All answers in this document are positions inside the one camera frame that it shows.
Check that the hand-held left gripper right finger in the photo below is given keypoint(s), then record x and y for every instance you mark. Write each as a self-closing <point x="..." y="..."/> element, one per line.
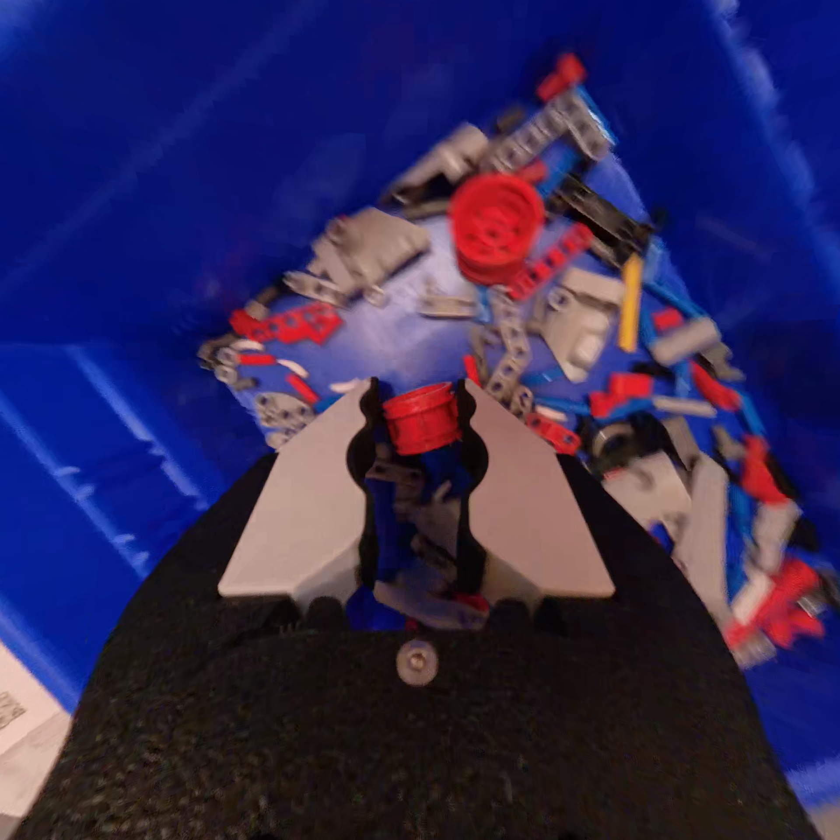
<point x="538" y="512"/>

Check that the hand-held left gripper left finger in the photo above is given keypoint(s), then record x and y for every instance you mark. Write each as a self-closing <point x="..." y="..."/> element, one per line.
<point x="295" y="512"/>

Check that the small red wheel hub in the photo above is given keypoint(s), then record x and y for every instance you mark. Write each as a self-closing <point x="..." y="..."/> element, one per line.
<point x="420" y="420"/>

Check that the blue plastic bin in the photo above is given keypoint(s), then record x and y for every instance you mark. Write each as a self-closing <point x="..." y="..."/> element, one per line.
<point x="131" y="197"/>

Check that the pile of plastic building pieces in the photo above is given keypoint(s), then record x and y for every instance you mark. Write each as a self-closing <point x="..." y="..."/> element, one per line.
<point x="689" y="420"/>

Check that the yellow plastic axle rod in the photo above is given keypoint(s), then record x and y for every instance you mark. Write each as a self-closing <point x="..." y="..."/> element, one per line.
<point x="631" y="302"/>

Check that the large red wheel rim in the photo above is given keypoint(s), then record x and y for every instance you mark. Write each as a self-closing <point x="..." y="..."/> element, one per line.
<point x="495" y="226"/>

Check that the white laptop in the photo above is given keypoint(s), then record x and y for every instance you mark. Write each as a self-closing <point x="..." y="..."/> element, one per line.
<point x="26" y="754"/>

